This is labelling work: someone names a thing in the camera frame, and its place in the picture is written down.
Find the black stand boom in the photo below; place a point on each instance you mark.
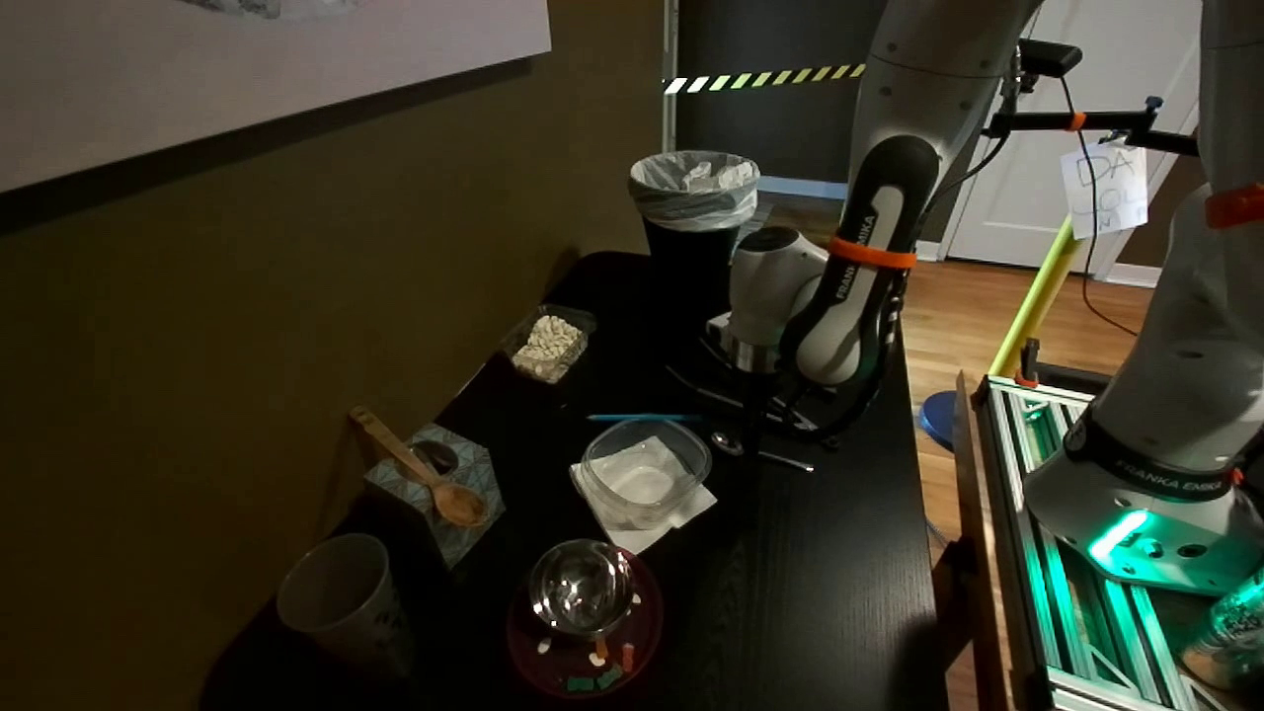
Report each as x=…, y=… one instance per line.
x=1092, y=122

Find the thin blue straw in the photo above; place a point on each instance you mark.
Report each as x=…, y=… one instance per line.
x=645, y=418

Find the white wall board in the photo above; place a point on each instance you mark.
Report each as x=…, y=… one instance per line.
x=198, y=66

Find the blue floor disc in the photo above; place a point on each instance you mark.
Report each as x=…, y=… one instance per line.
x=942, y=422

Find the yellow black hazard tape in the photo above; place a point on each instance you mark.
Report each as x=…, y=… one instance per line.
x=766, y=80

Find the white paper napkin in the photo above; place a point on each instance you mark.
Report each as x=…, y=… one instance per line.
x=645, y=535

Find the white paper sheet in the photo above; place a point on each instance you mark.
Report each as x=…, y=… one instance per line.
x=1109, y=184

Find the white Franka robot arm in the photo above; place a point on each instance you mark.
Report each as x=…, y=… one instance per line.
x=1186, y=359

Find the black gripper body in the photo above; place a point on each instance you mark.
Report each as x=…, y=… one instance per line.
x=753, y=353

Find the long metal tongs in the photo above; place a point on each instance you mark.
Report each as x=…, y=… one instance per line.
x=718, y=392

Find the round glass bowl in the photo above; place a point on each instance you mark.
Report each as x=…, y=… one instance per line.
x=577, y=588

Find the aluminium profile robot frame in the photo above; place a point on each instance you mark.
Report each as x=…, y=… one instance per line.
x=1054, y=634

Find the wooden stand board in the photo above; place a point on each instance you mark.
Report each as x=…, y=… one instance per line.
x=982, y=556

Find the wooden spoon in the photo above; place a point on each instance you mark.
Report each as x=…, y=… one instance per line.
x=458, y=498

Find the yellow bar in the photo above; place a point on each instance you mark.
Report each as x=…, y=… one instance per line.
x=1032, y=297

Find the black trash can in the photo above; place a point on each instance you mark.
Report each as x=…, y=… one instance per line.
x=687, y=272

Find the white door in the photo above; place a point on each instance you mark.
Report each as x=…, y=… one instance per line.
x=1012, y=201

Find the red round plate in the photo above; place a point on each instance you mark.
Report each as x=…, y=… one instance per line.
x=596, y=675

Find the white trash bag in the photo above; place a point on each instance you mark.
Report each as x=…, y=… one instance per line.
x=695, y=184

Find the white paper cup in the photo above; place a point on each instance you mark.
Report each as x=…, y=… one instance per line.
x=339, y=600

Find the black camera on stand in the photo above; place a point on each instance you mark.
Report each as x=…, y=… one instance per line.
x=1050, y=57

